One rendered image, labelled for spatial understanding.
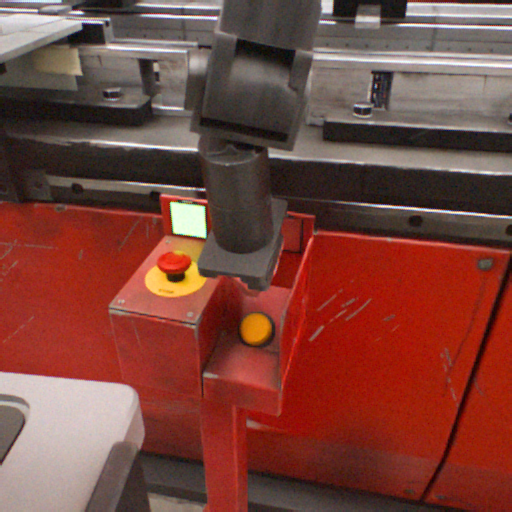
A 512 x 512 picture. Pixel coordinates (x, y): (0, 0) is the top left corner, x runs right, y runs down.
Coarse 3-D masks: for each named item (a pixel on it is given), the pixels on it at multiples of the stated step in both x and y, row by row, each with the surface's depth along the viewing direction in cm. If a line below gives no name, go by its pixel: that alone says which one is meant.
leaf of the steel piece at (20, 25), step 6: (0, 18) 76; (6, 18) 76; (12, 18) 76; (0, 24) 73; (6, 24) 73; (12, 24) 73; (18, 24) 73; (24, 24) 73; (30, 24) 73; (36, 24) 73; (42, 24) 73; (0, 30) 67; (6, 30) 69; (12, 30) 69; (18, 30) 70; (24, 30) 70
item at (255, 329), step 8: (248, 320) 63; (256, 320) 62; (264, 320) 62; (240, 328) 63; (248, 328) 62; (256, 328) 62; (264, 328) 62; (248, 336) 62; (256, 336) 62; (264, 336) 62; (256, 344) 62
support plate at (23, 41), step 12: (48, 24) 74; (60, 24) 74; (72, 24) 74; (0, 36) 67; (12, 36) 67; (24, 36) 67; (36, 36) 67; (48, 36) 68; (60, 36) 71; (0, 48) 62; (12, 48) 62; (24, 48) 64; (0, 60) 60
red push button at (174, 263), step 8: (160, 256) 60; (168, 256) 60; (176, 256) 60; (184, 256) 60; (160, 264) 59; (168, 264) 59; (176, 264) 59; (184, 264) 59; (168, 272) 58; (176, 272) 59; (184, 272) 61; (168, 280) 61; (176, 280) 60
